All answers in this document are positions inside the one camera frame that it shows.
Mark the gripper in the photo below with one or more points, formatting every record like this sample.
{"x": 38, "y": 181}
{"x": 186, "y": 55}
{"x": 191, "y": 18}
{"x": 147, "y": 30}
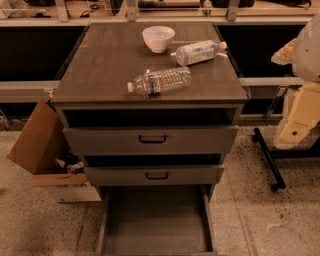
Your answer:
{"x": 307, "y": 55}

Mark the clear water bottle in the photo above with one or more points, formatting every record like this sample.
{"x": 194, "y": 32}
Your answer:
{"x": 156, "y": 82}

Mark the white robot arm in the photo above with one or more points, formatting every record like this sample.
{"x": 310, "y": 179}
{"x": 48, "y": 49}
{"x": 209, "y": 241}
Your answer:
{"x": 303, "y": 53}

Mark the middle grey drawer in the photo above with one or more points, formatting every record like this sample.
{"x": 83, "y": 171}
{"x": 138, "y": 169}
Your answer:
{"x": 154, "y": 175}

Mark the grey drawer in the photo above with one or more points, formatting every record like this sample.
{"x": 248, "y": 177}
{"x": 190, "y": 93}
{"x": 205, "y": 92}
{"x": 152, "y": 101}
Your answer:
{"x": 151, "y": 140}
{"x": 154, "y": 175}

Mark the top grey drawer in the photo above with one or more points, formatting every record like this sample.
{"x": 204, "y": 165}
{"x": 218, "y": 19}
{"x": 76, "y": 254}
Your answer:
{"x": 151, "y": 140}

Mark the dark wooden drawer cabinet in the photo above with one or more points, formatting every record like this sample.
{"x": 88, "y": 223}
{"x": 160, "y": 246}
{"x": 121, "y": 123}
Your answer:
{"x": 93, "y": 93}

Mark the bottom open drawer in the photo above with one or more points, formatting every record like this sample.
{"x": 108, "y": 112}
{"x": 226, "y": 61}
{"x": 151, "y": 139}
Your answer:
{"x": 171, "y": 220}

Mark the black wheeled stand leg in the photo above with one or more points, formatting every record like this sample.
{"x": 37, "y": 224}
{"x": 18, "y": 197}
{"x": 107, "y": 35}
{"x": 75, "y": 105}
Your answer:
{"x": 279, "y": 182}

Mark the white bowl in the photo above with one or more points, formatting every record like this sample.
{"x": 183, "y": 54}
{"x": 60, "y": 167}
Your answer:
{"x": 158, "y": 38}

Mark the open cardboard box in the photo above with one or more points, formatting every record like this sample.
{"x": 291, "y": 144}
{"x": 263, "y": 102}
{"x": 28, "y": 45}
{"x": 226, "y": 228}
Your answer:
{"x": 43, "y": 151}

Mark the grey metal shelf rail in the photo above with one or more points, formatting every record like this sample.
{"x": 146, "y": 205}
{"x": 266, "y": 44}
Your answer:
{"x": 27, "y": 91}

